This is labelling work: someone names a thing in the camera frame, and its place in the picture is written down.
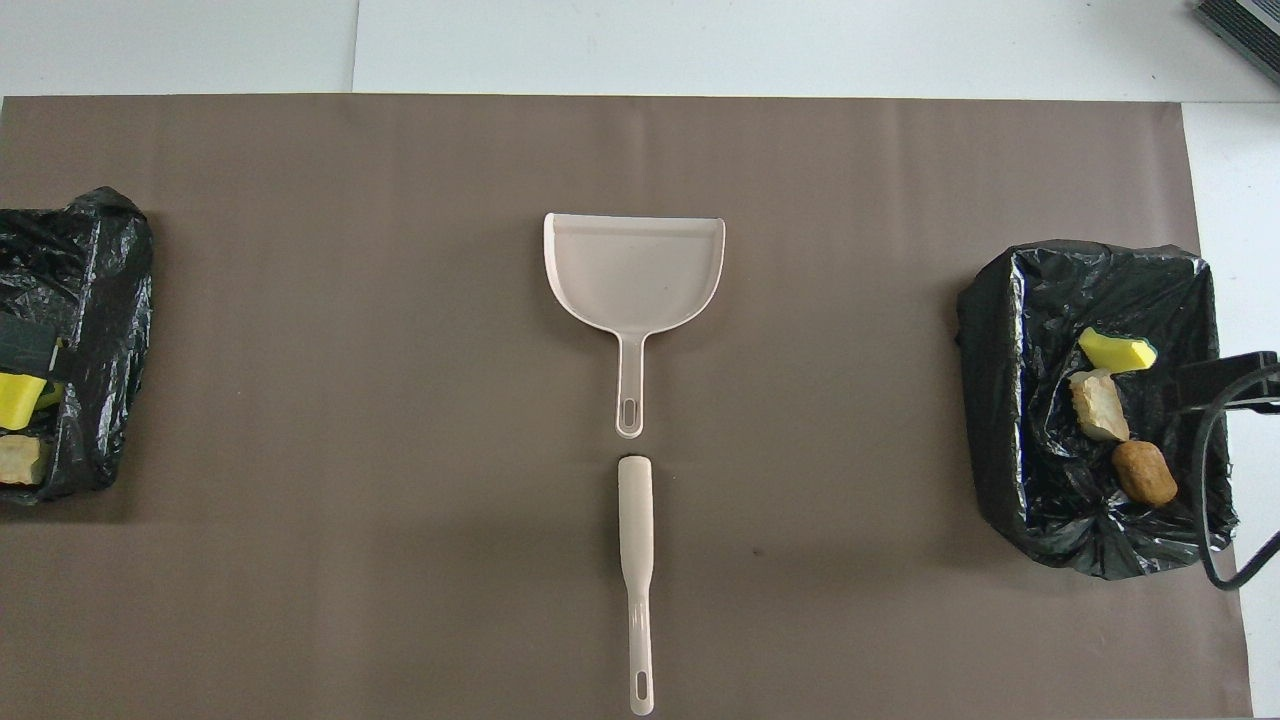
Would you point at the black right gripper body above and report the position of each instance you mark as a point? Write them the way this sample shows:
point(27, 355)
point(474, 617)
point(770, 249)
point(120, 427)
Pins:
point(1225, 385)

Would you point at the yellow sponge wedge green backing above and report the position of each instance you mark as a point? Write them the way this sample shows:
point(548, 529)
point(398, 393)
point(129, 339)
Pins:
point(1115, 351)

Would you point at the brown bread roll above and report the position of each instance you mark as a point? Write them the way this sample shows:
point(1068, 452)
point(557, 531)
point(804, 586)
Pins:
point(1145, 473)

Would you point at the striped croissant bread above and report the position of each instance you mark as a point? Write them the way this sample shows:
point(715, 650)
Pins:
point(1098, 405)

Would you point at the pink plastic dustpan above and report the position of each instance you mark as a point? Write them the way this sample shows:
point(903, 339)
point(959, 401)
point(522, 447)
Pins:
point(632, 270)

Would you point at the beige hand brush black bristles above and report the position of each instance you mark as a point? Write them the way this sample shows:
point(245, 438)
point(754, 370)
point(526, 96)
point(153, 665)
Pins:
point(636, 520)

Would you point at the notched yellow sponge piece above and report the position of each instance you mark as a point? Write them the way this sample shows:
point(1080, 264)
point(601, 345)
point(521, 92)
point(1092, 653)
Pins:
point(20, 397)

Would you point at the beige trash lump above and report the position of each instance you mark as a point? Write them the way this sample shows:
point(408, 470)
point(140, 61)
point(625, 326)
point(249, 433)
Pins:
point(20, 460)

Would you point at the open bin with black bag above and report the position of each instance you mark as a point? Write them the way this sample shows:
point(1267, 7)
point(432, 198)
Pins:
point(1180, 300)

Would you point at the flat-topped bin with black bag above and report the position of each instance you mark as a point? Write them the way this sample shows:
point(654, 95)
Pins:
point(100, 300)

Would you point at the dark grey ribbed device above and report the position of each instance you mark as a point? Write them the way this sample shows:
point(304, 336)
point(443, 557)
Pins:
point(1250, 25)

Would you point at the brown table mat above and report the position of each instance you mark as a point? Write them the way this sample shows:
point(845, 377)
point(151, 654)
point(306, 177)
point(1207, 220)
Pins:
point(400, 400)

